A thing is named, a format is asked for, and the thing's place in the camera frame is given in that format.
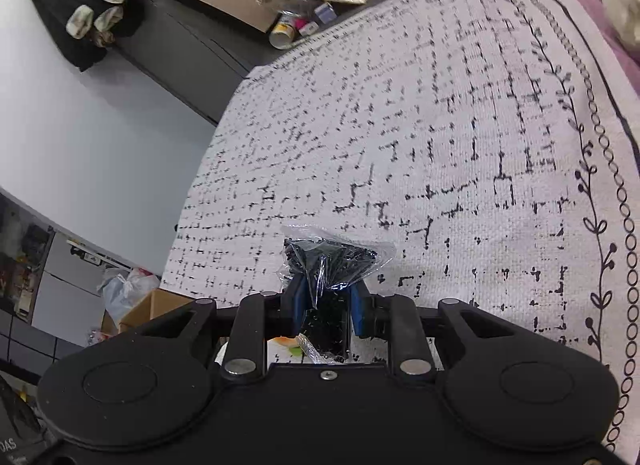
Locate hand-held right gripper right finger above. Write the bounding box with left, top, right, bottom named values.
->
left=349, top=281, right=546, bottom=377

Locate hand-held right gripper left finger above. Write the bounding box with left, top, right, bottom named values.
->
left=135, top=272, right=308, bottom=382

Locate burger plush toy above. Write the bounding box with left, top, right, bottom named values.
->
left=267, top=334, right=306, bottom=361

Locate clear bag of black screws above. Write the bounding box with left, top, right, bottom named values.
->
left=277, top=225, right=397, bottom=365

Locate white plastic bag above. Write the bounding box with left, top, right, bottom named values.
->
left=96, top=267, right=162, bottom=327

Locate white black-patterned bedspread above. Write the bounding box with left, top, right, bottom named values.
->
left=160, top=0, right=640, bottom=453

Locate paper cup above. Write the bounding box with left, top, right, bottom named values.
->
left=269, top=19, right=301, bottom=50

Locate pile of dark clothes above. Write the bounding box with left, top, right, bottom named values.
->
left=24, top=0, right=147, bottom=74

